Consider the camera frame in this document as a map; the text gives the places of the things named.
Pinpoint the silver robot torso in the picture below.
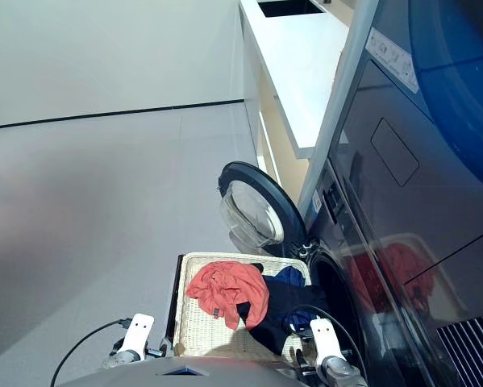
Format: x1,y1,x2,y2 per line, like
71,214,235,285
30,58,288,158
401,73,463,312
59,356,306,387

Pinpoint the pale woven laundry basket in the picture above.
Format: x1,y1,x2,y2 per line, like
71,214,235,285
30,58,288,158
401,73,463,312
172,252,313,364

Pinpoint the dark recessed sink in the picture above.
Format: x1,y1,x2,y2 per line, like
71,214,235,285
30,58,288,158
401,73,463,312
256,0,325,19

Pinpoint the grey front-load washing machine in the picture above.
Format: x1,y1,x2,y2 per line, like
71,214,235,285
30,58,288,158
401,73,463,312
297,0,483,387

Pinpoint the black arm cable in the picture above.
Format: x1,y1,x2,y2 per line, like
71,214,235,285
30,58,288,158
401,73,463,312
49,318,133,387
283,305,367,380

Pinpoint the white counter cabinet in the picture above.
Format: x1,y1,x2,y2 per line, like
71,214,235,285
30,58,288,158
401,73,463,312
239,0,355,202

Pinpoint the round glass washer door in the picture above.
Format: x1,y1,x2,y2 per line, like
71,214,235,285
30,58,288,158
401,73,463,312
217,160,309,259

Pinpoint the orange garment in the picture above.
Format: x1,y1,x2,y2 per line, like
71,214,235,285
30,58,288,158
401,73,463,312
185,260,270,331

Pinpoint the black ribbed vent grille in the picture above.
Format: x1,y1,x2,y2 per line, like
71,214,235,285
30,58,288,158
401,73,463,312
436,312,483,387

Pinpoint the black garment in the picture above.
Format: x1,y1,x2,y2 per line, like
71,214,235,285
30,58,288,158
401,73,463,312
236,264,331,356

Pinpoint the dark blue garment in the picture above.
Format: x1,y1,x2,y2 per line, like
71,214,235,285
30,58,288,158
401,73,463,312
273,265,306,289

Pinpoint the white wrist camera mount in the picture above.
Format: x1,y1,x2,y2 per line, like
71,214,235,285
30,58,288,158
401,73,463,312
119,313,156,360
308,318,347,362

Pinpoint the black rubber door gasket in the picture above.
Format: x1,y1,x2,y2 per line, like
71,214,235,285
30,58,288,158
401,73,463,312
307,249,371,387

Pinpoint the white pictogram instruction sticker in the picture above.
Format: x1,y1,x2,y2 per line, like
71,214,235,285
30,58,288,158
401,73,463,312
364,27,421,95

